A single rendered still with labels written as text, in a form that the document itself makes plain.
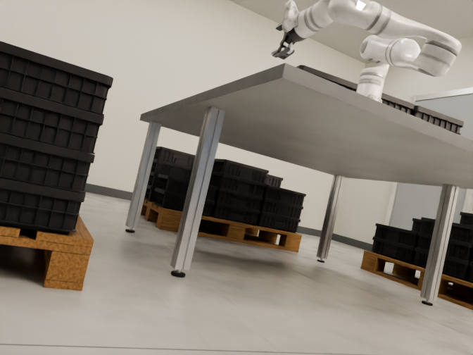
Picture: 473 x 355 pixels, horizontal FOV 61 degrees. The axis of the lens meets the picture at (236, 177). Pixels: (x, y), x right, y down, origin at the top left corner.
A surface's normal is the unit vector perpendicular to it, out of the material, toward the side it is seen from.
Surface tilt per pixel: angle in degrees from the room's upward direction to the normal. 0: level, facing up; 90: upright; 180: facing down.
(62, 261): 90
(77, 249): 90
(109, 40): 90
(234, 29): 90
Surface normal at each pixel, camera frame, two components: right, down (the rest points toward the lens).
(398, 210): -0.87, -0.21
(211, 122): 0.44, 0.06
